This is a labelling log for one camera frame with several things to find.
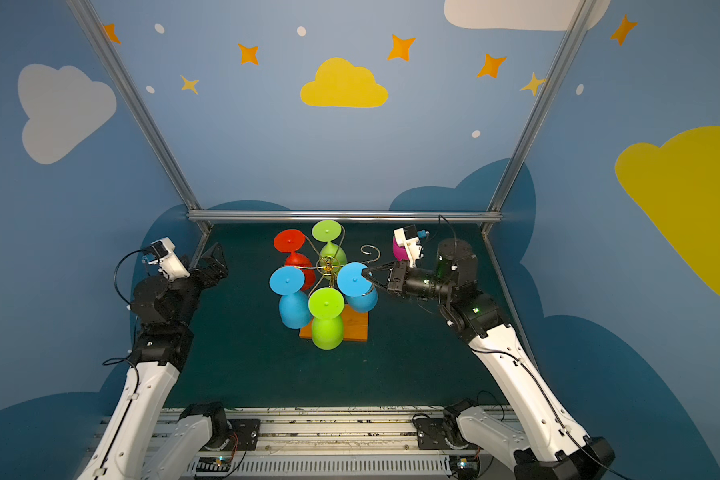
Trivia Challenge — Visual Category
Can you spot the pink wine glass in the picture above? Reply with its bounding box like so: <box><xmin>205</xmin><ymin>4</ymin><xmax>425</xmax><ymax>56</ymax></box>
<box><xmin>392</xmin><ymin>237</ymin><xmax>409</xmax><ymax>261</ymax></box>

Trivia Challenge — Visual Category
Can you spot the blue wine glass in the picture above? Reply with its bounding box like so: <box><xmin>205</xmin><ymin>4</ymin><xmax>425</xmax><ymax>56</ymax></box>
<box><xmin>269</xmin><ymin>266</ymin><xmax>312</xmax><ymax>330</ymax></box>
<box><xmin>337</xmin><ymin>262</ymin><xmax>378</xmax><ymax>313</ymax></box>

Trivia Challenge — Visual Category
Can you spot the green wine glass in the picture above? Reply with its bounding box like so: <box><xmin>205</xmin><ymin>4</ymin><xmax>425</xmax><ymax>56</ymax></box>
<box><xmin>312</xmin><ymin>219</ymin><xmax>348</xmax><ymax>281</ymax></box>
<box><xmin>308</xmin><ymin>287</ymin><xmax>345</xmax><ymax>350</ymax></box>

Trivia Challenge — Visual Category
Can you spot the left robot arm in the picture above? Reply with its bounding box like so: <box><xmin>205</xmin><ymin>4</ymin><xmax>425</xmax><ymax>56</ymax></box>
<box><xmin>79</xmin><ymin>238</ymin><xmax>232</xmax><ymax>479</ymax></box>

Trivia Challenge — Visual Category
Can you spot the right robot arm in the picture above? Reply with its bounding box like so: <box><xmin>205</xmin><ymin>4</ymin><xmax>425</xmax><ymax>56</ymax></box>
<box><xmin>362</xmin><ymin>238</ymin><xmax>615</xmax><ymax>479</ymax></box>

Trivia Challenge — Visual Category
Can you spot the orange wooden rack base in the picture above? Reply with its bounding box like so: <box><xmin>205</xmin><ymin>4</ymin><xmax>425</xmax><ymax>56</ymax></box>
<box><xmin>299</xmin><ymin>304</ymin><xmax>368</xmax><ymax>343</ymax></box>

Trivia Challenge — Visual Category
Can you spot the red wine glass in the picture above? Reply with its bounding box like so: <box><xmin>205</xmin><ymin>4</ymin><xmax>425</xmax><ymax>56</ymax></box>
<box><xmin>273</xmin><ymin>229</ymin><xmax>317</xmax><ymax>292</ymax></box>

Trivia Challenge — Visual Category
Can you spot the left circuit board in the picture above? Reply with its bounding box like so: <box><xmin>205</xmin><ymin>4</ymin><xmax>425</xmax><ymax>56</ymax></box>
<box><xmin>193</xmin><ymin>456</ymin><xmax>233</xmax><ymax>478</ymax></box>

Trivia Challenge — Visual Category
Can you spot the circuit board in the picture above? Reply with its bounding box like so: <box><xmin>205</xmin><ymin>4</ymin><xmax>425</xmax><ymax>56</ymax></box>
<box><xmin>448</xmin><ymin>456</ymin><xmax>480</xmax><ymax>480</ymax></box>
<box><xmin>193</xmin><ymin>456</ymin><xmax>233</xmax><ymax>478</ymax></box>

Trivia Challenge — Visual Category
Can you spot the right circuit board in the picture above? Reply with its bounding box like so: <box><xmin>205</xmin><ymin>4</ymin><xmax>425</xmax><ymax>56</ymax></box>
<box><xmin>448</xmin><ymin>456</ymin><xmax>480</xmax><ymax>480</ymax></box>

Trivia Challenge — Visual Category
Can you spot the left floor edge rail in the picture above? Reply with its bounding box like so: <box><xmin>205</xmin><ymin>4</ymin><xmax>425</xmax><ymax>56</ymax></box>
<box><xmin>174</xmin><ymin>233</ymin><xmax>210</xmax><ymax>284</ymax></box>

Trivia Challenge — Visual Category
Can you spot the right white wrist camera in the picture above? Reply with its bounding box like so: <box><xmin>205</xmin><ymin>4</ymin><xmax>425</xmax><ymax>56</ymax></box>
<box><xmin>393</xmin><ymin>225</ymin><xmax>429</xmax><ymax>268</ymax></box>

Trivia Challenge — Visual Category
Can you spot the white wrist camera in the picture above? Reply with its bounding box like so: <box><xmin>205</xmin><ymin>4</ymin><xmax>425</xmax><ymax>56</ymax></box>
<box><xmin>393</xmin><ymin>225</ymin><xmax>429</xmax><ymax>268</ymax></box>
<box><xmin>141</xmin><ymin>237</ymin><xmax>190</xmax><ymax>282</ymax></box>

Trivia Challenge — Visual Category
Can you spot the aluminium frame back bar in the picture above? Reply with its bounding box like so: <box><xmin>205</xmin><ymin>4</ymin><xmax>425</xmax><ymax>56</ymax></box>
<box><xmin>187</xmin><ymin>209</ymin><xmax>502</xmax><ymax>224</ymax></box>

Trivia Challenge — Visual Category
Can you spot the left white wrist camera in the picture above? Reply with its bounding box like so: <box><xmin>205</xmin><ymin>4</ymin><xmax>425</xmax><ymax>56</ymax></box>
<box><xmin>141</xmin><ymin>237</ymin><xmax>190</xmax><ymax>282</ymax></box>

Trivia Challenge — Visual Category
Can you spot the gold wire glass rack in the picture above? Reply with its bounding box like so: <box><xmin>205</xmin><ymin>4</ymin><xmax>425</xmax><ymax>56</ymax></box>
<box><xmin>303</xmin><ymin>220</ymin><xmax>349</xmax><ymax>296</ymax></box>

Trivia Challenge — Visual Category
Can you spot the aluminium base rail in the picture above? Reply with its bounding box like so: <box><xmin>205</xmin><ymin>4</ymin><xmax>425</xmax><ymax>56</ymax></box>
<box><xmin>224</xmin><ymin>406</ymin><xmax>486</xmax><ymax>456</ymax></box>

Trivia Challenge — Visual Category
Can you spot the aluminium frame left post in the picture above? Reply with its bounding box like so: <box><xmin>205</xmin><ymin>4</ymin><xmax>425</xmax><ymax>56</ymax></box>
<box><xmin>66</xmin><ymin>0</ymin><xmax>202</xmax><ymax>211</ymax></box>

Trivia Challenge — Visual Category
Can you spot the aluminium frame post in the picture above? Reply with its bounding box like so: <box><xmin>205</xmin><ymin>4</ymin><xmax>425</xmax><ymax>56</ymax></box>
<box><xmin>66</xmin><ymin>0</ymin><xmax>202</xmax><ymax>211</ymax></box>
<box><xmin>481</xmin><ymin>0</ymin><xmax>598</xmax><ymax>241</ymax></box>

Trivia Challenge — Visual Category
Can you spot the aluminium frame right post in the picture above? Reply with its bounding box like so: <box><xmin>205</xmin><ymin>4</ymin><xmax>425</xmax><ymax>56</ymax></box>
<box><xmin>481</xmin><ymin>0</ymin><xmax>598</xmax><ymax>241</ymax></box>

